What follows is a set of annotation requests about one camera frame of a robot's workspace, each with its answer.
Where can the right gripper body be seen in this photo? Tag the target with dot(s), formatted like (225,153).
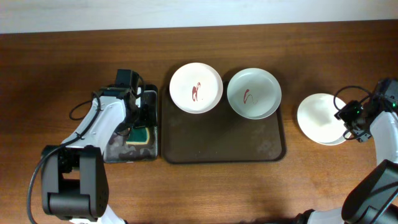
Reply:
(354,126)

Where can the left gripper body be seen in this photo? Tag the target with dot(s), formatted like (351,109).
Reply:
(142,112)

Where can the green yellow scrub sponge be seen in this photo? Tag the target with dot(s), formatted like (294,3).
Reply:
(138,136)

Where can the white plate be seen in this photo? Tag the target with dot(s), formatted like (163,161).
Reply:
(316,119)
(196,88)

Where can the pale blue plate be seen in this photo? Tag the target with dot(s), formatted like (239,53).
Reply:
(254,93)

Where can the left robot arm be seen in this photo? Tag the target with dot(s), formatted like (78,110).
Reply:
(121,126)

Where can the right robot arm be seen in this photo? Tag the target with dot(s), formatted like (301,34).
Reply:
(371,201)

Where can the brown plastic serving tray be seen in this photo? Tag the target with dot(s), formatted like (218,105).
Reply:
(219,135)

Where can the black soapy water tub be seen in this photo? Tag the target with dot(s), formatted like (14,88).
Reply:
(118,151)

